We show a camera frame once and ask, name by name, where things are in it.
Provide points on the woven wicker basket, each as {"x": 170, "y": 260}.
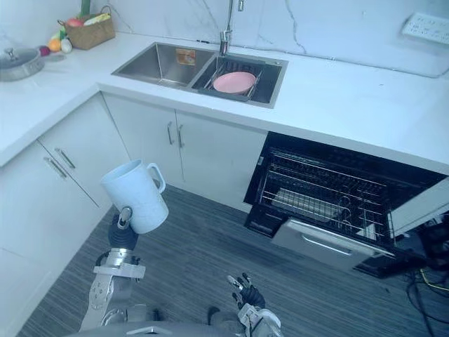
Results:
{"x": 91, "y": 35}

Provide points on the robot left silver arm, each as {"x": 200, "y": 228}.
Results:
{"x": 105, "y": 291}

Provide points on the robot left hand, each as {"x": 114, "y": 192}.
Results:
{"x": 121, "y": 237}

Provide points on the red apple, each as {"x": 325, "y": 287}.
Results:
{"x": 75, "y": 22}

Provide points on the robot right silver arm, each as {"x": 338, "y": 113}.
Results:
{"x": 266, "y": 323}

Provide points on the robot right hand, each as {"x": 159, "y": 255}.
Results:
{"x": 253, "y": 296}

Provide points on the chrome kitchen faucet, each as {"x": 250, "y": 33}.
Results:
{"x": 225, "y": 38}

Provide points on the red onion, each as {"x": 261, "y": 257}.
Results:
{"x": 43, "y": 51}

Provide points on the black built-in dishwasher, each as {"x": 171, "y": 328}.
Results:
{"x": 257, "y": 207}

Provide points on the orange fruit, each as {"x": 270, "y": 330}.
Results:
{"x": 54, "y": 45}

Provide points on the white cabinet door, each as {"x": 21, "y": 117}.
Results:
{"x": 91, "y": 140}
{"x": 217, "y": 165}
{"x": 140, "y": 133}
{"x": 31, "y": 217}

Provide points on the green leafy vegetable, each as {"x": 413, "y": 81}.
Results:
{"x": 85, "y": 6}

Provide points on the yellow corn cob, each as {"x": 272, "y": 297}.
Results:
{"x": 96, "y": 19}

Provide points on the grey cooking pot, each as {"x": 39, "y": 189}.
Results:
{"x": 24, "y": 72}

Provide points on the stainless steel double sink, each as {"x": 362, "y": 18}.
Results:
{"x": 147, "y": 66}

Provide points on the green and white vegetable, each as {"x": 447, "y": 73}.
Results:
{"x": 61, "y": 33}

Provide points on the dishwasher drop-down door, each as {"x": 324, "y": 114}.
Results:
{"x": 315, "y": 242}

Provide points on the white cabinet side panel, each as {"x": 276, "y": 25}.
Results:
{"x": 421, "y": 207}

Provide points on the robot grey torso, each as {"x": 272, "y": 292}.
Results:
{"x": 147, "y": 329}

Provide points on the orange sticker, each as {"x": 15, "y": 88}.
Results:
{"x": 185, "y": 57}

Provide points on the white wall socket panel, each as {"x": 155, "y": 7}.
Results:
{"x": 426, "y": 28}

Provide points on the white garlic bulb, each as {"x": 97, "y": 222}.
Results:
{"x": 66, "y": 45}

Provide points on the pink bowl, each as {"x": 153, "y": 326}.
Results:
{"x": 233, "y": 82}

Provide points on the black floor device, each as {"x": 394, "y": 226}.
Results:
{"x": 435, "y": 242}

